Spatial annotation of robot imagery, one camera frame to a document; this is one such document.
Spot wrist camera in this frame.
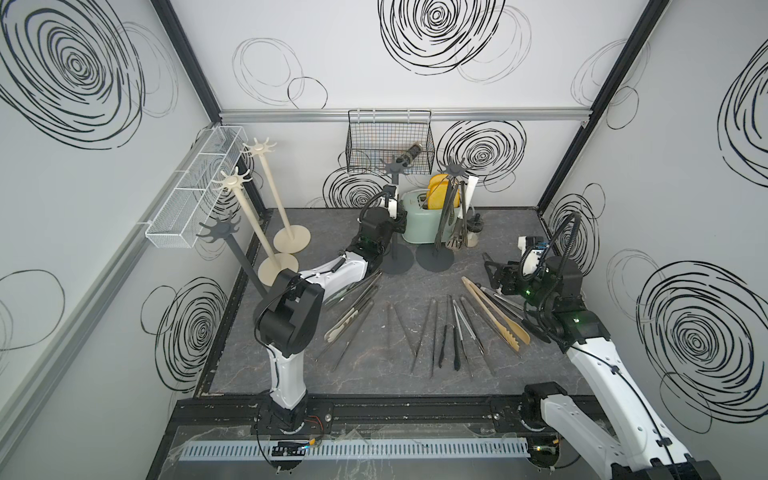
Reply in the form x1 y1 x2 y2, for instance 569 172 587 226
382 184 399 219
517 236 549 272

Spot black tweezer tongs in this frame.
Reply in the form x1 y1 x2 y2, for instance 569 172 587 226
438 295 461 371

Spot glass sugar jar black lid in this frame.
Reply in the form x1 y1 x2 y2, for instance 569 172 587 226
465 213 484 248

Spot beige plastic tongs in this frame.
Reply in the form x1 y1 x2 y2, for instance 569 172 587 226
461 276 531 352

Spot cream utensil rack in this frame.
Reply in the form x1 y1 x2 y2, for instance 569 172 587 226
213 168 299 287
244 138 311 254

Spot steel v-shaped tongs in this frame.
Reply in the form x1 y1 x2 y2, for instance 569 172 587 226
385 302 415 355

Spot grey utensil rack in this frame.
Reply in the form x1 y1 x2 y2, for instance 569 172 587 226
416 162 465 273
197 219 267 298
381 157 414 275

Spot mint green toaster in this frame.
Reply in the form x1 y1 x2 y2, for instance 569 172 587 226
401 189 442 245

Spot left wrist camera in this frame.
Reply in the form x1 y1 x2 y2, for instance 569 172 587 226
382 184 399 219

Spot plain steel serving tongs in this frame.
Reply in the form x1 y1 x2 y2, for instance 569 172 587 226
434 188 455 253

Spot grey slotted cable duct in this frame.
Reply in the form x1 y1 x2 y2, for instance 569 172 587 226
179 438 530 462

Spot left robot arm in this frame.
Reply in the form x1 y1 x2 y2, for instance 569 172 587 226
254 184 407 432

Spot black tipped steel tongs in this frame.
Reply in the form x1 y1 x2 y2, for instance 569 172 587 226
476 283 551 343

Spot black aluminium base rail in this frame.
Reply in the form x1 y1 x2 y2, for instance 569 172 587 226
170 394 613 436

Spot large steel tongs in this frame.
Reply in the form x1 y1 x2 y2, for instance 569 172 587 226
329 299 375 372

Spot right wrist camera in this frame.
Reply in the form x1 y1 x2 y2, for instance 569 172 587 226
517 236 549 272

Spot slim steel tongs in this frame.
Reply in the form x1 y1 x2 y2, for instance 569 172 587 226
410 297 437 373

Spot back cream utensil rack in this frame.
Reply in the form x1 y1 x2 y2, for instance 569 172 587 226
244 138 311 254

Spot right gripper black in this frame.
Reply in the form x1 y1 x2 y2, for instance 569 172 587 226
484 257 553 314

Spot dark bottle in basket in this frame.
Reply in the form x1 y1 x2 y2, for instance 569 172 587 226
396 143 423 169

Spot black wire wall basket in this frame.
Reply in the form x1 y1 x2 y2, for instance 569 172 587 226
345 109 436 175

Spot white wire wall basket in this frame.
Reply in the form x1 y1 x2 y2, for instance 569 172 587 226
145 125 245 249

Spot steel slotted tongs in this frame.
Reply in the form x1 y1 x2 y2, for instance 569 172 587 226
323 271 382 308

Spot front cream utensil rack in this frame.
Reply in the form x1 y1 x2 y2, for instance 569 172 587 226
213 168 299 287

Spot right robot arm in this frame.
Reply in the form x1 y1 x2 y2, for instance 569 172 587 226
484 211 720 479

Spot white handled slim tongs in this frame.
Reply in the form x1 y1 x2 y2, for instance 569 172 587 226
450 299 485 378

